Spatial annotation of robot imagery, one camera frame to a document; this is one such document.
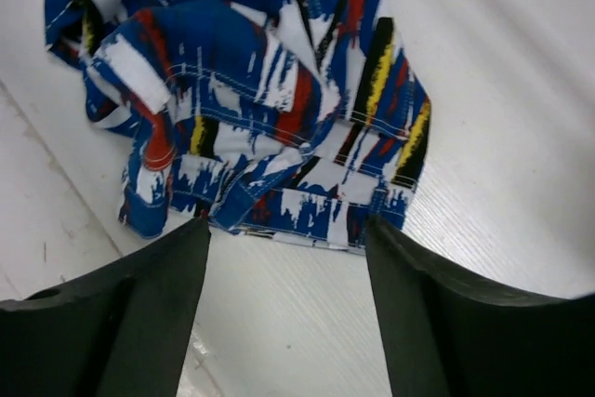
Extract blue white red patterned trousers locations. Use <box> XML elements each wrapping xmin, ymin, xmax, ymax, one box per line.
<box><xmin>45</xmin><ymin>0</ymin><xmax>431</xmax><ymax>253</ymax></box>

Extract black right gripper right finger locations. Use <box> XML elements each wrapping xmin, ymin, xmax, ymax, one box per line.
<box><xmin>365</xmin><ymin>217</ymin><xmax>594</xmax><ymax>396</ymax></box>

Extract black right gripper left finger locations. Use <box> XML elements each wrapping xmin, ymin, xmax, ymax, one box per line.
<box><xmin>1</xmin><ymin>218</ymin><xmax>210</xmax><ymax>396</ymax></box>

